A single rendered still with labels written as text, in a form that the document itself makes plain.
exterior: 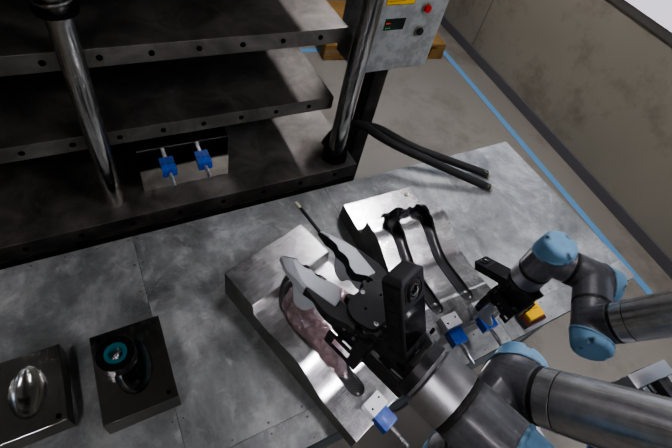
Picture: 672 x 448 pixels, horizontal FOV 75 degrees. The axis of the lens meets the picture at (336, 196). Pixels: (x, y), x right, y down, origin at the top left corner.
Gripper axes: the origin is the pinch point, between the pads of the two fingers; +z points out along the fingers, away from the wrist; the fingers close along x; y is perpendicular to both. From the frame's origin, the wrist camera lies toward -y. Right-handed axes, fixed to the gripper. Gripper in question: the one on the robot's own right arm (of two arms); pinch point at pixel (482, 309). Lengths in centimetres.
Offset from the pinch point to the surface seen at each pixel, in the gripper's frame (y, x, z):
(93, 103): -75, -79, -26
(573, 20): -150, 218, 15
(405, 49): -85, 20, -24
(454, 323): 0.5, -10.6, -0.8
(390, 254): -24.1, -15.4, 0.1
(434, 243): -23.2, 0.4, 1.1
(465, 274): -11.3, 4.2, 2.4
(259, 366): -12, -58, 11
